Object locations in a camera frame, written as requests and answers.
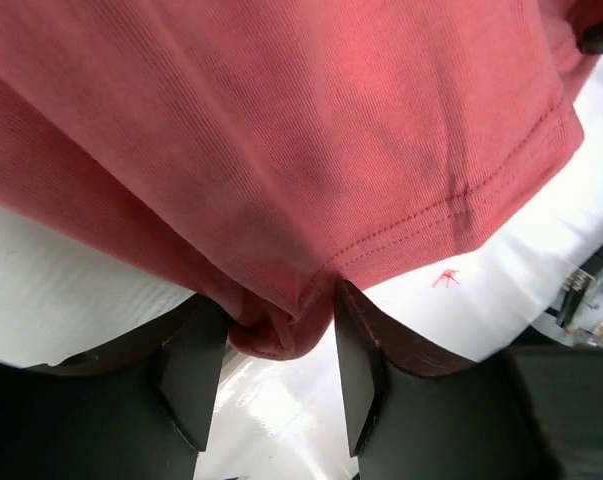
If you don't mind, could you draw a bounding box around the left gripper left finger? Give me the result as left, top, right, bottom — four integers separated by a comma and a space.
0, 295, 229, 479

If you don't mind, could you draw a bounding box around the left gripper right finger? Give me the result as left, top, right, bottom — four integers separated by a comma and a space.
333, 278, 603, 480

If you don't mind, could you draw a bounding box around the light pink t shirt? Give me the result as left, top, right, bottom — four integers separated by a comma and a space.
0, 1, 603, 360

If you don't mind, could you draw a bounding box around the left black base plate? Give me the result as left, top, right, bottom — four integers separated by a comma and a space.
532, 250, 603, 349

